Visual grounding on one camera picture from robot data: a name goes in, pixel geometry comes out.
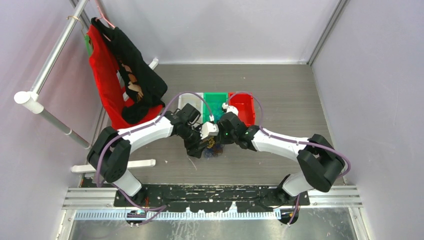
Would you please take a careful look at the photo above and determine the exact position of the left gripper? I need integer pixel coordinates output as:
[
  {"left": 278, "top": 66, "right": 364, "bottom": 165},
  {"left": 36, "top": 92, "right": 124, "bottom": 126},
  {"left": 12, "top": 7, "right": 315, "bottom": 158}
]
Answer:
[{"left": 180, "top": 123, "right": 209, "bottom": 158}]

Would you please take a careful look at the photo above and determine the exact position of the coloured cable bundle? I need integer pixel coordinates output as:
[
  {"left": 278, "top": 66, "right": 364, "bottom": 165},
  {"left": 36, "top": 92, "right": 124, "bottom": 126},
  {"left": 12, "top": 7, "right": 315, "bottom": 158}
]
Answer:
[{"left": 202, "top": 137, "right": 226, "bottom": 159}]

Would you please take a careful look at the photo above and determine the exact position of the light blue cable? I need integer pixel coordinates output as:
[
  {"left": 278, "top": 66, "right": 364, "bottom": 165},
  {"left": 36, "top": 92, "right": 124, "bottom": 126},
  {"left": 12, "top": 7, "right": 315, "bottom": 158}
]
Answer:
[{"left": 208, "top": 102, "right": 228, "bottom": 122}]

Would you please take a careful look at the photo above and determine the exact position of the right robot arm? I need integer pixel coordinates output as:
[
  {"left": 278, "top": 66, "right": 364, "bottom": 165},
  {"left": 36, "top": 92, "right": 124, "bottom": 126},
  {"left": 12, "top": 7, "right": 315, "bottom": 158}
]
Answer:
[{"left": 217, "top": 112, "right": 347, "bottom": 206}]

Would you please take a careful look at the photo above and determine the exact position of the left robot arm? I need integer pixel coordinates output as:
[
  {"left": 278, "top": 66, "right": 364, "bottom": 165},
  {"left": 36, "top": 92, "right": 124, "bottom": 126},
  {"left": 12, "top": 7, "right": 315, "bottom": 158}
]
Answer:
[{"left": 87, "top": 103, "right": 219, "bottom": 207}]

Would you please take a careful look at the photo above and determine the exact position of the green plastic bin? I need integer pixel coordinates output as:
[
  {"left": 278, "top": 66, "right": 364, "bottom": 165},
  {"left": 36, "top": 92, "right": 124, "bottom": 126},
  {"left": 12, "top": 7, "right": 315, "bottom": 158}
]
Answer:
[{"left": 203, "top": 92, "right": 229, "bottom": 122}]

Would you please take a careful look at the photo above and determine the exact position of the red plastic bin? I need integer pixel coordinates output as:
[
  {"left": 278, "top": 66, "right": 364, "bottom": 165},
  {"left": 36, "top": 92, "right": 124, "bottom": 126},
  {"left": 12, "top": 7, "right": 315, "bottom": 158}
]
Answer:
[{"left": 228, "top": 92, "right": 256, "bottom": 127}]

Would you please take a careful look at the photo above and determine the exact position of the white plastic bin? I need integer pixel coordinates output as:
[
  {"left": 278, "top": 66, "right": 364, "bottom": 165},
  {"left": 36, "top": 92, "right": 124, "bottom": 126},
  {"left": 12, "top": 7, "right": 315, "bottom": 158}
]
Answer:
[{"left": 177, "top": 93, "right": 204, "bottom": 115}]

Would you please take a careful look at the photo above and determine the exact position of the black shirt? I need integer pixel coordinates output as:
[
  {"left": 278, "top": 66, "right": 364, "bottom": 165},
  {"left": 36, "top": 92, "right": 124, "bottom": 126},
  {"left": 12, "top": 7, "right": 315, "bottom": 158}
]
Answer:
[{"left": 91, "top": 17, "right": 168, "bottom": 124}]

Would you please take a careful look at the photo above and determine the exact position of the red shirt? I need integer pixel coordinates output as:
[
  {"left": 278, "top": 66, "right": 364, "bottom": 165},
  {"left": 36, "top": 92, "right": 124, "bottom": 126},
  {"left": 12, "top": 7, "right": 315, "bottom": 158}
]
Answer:
[{"left": 87, "top": 25, "right": 163, "bottom": 130}]

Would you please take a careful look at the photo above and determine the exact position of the green hanger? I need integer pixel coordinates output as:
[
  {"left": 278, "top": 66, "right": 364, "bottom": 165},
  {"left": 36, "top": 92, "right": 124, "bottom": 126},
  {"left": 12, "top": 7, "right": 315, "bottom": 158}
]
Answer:
[{"left": 84, "top": 34, "right": 93, "bottom": 57}]

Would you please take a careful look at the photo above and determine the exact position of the metal clothes rack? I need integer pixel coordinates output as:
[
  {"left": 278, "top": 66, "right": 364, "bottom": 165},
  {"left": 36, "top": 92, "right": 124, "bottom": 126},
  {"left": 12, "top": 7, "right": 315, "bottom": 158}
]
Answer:
[{"left": 13, "top": 0, "right": 156, "bottom": 174}]

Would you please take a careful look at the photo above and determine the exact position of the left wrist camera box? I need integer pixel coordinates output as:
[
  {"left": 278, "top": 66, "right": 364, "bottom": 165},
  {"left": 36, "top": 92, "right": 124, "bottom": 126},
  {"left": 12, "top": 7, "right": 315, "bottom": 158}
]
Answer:
[{"left": 200, "top": 122, "right": 219, "bottom": 140}]

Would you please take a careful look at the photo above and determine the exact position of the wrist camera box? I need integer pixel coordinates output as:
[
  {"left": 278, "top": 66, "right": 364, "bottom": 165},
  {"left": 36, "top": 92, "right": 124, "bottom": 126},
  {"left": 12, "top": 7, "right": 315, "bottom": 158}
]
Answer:
[
  {"left": 200, "top": 122, "right": 219, "bottom": 140},
  {"left": 221, "top": 102, "right": 239, "bottom": 116}
]

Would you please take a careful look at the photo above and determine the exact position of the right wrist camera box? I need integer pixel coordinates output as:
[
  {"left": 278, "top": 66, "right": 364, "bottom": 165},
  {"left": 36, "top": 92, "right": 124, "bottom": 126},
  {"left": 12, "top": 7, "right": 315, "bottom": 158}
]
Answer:
[{"left": 221, "top": 102, "right": 239, "bottom": 116}]

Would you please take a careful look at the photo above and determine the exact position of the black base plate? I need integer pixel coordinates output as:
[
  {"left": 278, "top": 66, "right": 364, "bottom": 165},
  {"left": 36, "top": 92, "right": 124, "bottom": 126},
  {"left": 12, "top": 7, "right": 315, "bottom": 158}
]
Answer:
[{"left": 131, "top": 184, "right": 296, "bottom": 213}]

